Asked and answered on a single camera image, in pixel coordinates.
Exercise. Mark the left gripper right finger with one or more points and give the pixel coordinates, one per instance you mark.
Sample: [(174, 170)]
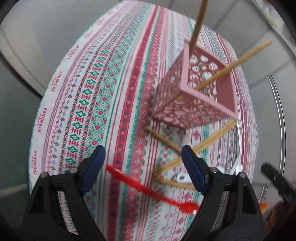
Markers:
[(229, 210)]

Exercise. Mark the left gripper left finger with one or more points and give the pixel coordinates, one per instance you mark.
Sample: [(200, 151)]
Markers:
[(43, 218)]

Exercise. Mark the red plastic spoon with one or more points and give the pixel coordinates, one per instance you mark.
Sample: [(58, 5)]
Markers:
[(186, 207)]

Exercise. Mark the wooden chopstick pair upper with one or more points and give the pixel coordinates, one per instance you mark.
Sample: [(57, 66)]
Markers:
[(198, 148)]

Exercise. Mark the patterned striped tablecloth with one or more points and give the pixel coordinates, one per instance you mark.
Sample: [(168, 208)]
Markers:
[(101, 94)]

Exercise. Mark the pink perforated utensil holder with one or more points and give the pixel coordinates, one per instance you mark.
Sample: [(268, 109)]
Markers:
[(178, 103)]

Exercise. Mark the wooden chopstick leaning in holder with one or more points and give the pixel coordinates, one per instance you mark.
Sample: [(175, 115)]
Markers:
[(244, 58)]

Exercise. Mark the wooden chopstick upright in holder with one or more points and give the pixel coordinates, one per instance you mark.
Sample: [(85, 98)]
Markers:
[(198, 25)]

